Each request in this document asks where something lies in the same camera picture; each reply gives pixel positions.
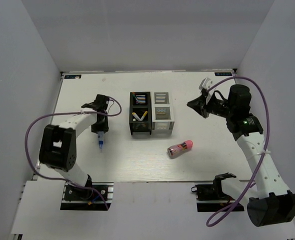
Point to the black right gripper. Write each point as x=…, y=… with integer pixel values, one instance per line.
x=197, y=104

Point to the small blue capped bottle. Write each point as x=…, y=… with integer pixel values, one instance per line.
x=100, y=139

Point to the black slotted pen holder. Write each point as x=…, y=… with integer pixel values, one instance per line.
x=144, y=126

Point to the blue corner label sticker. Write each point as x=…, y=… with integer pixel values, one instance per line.
x=223, y=74

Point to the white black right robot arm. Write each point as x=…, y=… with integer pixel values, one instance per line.
x=267, y=199

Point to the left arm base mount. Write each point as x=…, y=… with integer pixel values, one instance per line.
x=76, y=199

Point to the left blue corner label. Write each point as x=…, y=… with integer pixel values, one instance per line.
x=72, y=76

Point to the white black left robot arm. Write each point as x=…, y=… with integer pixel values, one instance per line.
x=58, y=148

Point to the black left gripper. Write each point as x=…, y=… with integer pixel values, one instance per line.
x=104, y=128

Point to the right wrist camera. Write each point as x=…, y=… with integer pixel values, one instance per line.
x=205, y=85

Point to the white slotted pen holder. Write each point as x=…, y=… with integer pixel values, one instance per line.
x=163, y=118

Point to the pink capped glue bottle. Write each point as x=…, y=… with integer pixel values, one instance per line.
x=180, y=148

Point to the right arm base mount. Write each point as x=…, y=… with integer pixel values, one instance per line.
x=212, y=197

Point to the yellow capped white marker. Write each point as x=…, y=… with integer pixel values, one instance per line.
x=143, y=116

